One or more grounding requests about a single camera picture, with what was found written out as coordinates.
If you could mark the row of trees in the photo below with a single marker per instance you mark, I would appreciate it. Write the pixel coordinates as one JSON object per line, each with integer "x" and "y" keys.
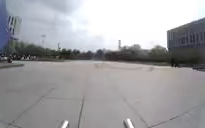
{"x": 90, "y": 53}

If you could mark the distant tower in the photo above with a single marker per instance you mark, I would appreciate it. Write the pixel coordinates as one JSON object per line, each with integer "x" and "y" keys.
{"x": 119, "y": 45}

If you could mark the grey concrete slab plaza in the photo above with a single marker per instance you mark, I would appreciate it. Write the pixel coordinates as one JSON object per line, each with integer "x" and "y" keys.
{"x": 100, "y": 90}

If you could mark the tall floodlight pole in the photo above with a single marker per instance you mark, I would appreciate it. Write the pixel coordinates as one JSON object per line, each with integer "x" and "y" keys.
{"x": 43, "y": 40}

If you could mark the robot's own part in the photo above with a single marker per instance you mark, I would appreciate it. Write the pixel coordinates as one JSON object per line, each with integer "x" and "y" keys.
{"x": 64, "y": 124}
{"x": 129, "y": 123}

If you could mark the group of people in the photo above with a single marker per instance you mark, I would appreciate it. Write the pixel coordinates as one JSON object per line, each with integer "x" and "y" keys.
{"x": 174, "y": 62}

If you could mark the row of parked bicycles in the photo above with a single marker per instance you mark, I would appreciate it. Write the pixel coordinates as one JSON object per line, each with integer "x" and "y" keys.
{"x": 18, "y": 57}

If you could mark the grey glass-fronted building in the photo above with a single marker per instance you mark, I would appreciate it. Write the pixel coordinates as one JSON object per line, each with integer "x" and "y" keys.
{"x": 193, "y": 38}

